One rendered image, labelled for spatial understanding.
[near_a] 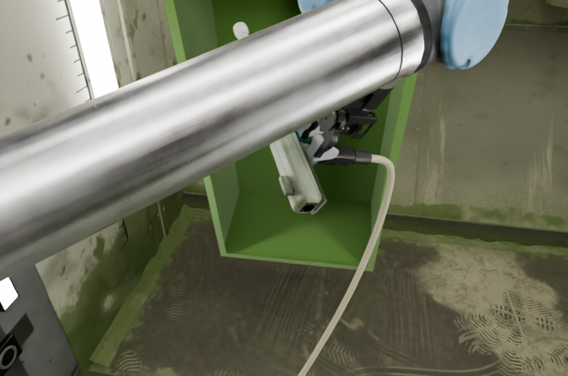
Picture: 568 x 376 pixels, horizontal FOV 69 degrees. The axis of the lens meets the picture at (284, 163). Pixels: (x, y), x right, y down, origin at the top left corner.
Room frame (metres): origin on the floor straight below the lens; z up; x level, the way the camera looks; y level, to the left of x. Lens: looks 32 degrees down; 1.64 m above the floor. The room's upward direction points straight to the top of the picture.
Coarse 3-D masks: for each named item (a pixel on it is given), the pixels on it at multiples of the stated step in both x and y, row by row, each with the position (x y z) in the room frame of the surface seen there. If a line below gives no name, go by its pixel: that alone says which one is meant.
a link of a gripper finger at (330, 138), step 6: (336, 126) 0.60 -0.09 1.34; (324, 132) 0.61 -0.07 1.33; (330, 132) 0.59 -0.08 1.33; (336, 132) 0.59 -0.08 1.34; (324, 138) 0.60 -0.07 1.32; (330, 138) 0.59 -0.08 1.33; (336, 138) 0.59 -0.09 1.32; (324, 144) 0.60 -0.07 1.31; (330, 144) 0.59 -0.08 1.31; (318, 150) 0.60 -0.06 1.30; (324, 150) 0.59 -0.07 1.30; (318, 156) 0.61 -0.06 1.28
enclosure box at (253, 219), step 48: (192, 0) 1.19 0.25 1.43; (240, 0) 1.36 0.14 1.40; (288, 0) 1.33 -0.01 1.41; (192, 48) 1.15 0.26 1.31; (384, 144) 1.33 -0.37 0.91; (240, 192) 1.55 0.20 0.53; (336, 192) 1.48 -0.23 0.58; (384, 192) 1.04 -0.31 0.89; (240, 240) 1.28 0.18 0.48; (288, 240) 1.28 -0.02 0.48; (336, 240) 1.27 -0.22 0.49
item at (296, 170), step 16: (240, 32) 0.92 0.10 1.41; (272, 144) 0.64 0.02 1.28; (288, 144) 0.62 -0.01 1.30; (304, 144) 0.64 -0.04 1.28; (336, 144) 0.69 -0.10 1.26; (288, 160) 0.59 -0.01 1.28; (304, 160) 0.60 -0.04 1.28; (336, 160) 0.66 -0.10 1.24; (352, 160) 0.68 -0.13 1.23; (368, 160) 0.70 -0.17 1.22; (288, 176) 0.57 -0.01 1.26; (304, 176) 0.56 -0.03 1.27; (288, 192) 0.54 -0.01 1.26; (304, 192) 0.53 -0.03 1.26; (320, 192) 0.55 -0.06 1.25
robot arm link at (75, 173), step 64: (384, 0) 0.35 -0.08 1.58; (448, 0) 0.35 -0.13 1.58; (192, 64) 0.29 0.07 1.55; (256, 64) 0.29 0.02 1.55; (320, 64) 0.30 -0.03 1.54; (384, 64) 0.33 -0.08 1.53; (448, 64) 0.36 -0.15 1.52; (64, 128) 0.23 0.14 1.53; (128, 128) 0.23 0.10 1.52; (192, 128) 0.25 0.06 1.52; (256, 128) 0.27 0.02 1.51; (0, 192) 0.19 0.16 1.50; (64, 192) 0.20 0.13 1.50; (128, 192) 0.22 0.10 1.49; (0, 256) 0.18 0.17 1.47
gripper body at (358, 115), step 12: (372, 96) 0.62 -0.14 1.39; (384, 96) 0.63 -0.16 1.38; (348, 108) 0.61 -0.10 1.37; (360, 108) 0.62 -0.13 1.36; (372, 108) 0.63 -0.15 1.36; (324, 120) 0.61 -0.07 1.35; (336, 120) 0.59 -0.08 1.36; (348, 120) 0.60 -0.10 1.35; (360, 120) 0.61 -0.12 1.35; (372, 120) 0.62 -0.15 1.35; (348, 132) 0.63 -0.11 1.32
